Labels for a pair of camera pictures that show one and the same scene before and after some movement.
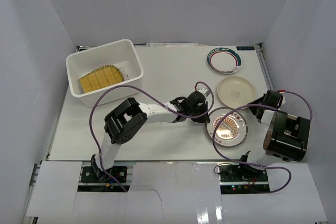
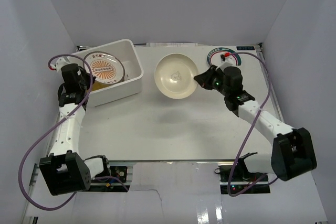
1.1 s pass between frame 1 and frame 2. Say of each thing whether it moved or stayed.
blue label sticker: stayed
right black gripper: moved
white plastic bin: stayed
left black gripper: moved
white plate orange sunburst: moved
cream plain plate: moved
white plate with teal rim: stayed
